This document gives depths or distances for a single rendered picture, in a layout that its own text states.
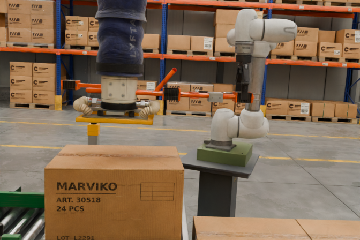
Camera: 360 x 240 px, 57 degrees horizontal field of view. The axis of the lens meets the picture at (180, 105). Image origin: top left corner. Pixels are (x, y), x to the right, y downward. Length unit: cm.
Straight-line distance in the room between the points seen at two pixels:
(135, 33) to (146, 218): 83
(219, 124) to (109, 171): 103
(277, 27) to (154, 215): 102
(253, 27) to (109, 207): 104
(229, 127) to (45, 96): 760
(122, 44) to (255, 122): 116
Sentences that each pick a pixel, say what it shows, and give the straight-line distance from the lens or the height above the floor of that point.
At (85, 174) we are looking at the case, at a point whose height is 92.
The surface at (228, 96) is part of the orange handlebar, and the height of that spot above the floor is 127.
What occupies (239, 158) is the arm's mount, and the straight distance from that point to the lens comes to 225.
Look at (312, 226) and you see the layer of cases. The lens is 210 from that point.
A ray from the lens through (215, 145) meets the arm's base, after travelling 232.
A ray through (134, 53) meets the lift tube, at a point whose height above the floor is 145.
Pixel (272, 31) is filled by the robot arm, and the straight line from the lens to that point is 162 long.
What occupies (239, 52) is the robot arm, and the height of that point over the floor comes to 148.
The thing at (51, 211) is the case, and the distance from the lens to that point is 159.
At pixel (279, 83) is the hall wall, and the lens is 1047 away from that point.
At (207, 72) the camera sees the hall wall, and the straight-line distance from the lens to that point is 1004.
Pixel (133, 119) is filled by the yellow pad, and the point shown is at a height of 116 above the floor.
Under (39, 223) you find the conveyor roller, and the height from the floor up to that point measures 55.
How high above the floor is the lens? 142
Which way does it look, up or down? 7 degrees down
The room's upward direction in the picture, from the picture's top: 3 degrees clockwise
